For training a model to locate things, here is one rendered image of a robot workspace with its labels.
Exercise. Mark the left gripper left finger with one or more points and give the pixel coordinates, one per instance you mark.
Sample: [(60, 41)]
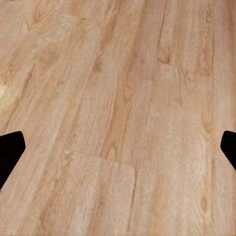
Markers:
[(12, 147)]

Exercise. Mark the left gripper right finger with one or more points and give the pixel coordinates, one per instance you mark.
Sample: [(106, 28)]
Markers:
[(228, 146)]

